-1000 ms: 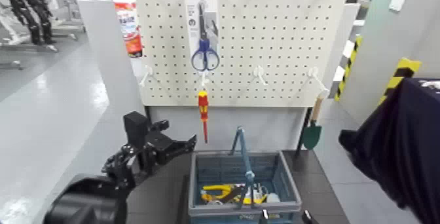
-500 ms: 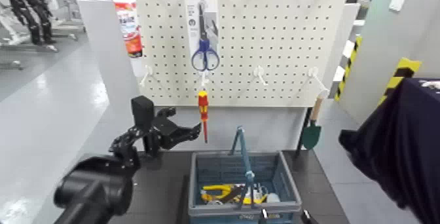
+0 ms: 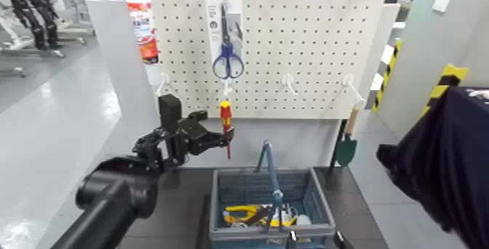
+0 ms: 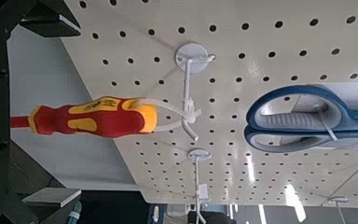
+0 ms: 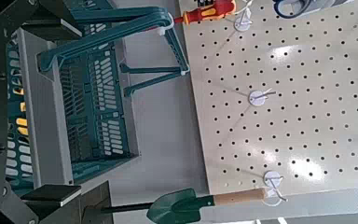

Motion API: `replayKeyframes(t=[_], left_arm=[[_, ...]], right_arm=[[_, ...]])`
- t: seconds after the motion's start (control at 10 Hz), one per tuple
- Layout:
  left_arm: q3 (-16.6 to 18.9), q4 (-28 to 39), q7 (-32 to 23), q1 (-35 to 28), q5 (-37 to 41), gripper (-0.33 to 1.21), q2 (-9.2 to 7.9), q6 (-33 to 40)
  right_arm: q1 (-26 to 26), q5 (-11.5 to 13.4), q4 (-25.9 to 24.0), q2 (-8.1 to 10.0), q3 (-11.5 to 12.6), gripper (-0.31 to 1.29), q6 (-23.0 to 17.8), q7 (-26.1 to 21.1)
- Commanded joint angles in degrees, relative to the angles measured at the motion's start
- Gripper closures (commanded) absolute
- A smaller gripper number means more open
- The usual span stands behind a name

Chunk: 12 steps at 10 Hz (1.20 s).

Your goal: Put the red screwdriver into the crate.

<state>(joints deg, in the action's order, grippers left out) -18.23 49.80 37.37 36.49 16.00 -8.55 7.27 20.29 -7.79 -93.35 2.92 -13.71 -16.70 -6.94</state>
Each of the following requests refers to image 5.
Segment beige perforated pegboard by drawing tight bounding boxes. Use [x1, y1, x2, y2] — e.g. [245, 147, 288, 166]
[178, 0, 358, 195]

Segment black stand post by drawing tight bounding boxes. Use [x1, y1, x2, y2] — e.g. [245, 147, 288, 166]
[101, 202, 153, 215]

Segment red yellow screwdriver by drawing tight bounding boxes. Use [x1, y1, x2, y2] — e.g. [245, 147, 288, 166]
[148, 0, 253, 32]

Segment white pegboard hook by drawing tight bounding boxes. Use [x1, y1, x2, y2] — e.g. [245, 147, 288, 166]
[262, 170, 288, 208]
[225, 6, 255, 33]
[247, 87, 278, 107]

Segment green shovel with wooden handle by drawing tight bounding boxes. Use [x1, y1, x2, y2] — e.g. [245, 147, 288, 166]
[145, 187, 267, 224]

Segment teal and grey plastic crate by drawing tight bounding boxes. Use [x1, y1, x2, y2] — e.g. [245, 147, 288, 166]
[5, 0, 191, 195]

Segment blue scissors in packaging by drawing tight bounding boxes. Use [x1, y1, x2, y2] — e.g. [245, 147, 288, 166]
[272, 0, 355, 20]

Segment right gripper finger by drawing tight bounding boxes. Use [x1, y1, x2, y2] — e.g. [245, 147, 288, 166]
[20, 184, 82, 220]
[21, 0, 83, 41]

